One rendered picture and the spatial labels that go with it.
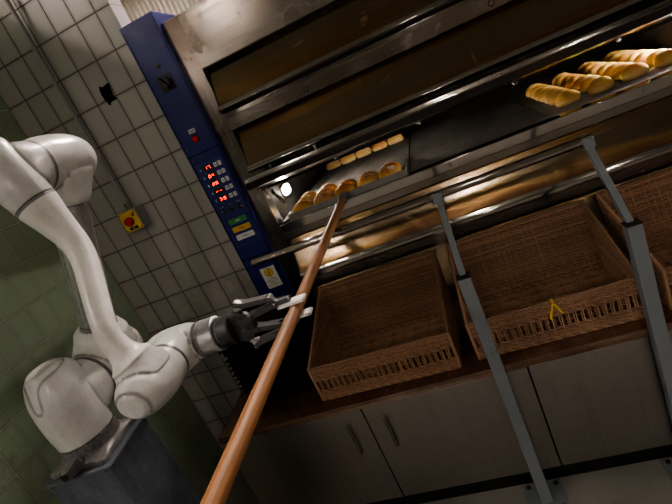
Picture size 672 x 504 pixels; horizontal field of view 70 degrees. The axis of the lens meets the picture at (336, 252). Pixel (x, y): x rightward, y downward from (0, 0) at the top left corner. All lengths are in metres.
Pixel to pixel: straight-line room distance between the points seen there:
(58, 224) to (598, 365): 1.61
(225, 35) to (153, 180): 0.70
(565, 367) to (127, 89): 1.98
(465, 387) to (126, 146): 1.70
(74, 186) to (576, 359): 1.58
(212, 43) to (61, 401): 1.38
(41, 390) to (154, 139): 1.18
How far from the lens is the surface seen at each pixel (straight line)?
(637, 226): 1.55
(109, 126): 2.33
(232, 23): 2.06
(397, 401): 1.81
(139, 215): 2.30
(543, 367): 1.76
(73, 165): 1.39
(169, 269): 2.41
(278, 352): 0.95
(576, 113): 2.05
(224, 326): 1.17
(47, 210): 1.26
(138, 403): 1.09
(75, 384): 1.46
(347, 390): 1.87
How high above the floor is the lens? 1.60
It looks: 17 degrees down
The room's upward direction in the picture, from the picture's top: 25 degrees counter-clockwise
